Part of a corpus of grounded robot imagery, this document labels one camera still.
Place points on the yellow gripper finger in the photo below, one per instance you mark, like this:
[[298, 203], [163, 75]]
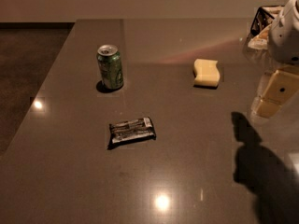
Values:
[[274, 90]]

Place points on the yellow sponge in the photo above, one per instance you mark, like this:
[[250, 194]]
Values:
[[206, 73]]

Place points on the black snack bar wrapper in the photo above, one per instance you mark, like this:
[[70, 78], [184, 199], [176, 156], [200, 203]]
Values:
[[132, 130]]

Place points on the green soda can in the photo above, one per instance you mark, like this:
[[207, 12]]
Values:
[[109, 60]]

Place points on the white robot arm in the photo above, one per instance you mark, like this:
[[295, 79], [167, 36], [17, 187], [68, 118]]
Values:
[[275, 29]]

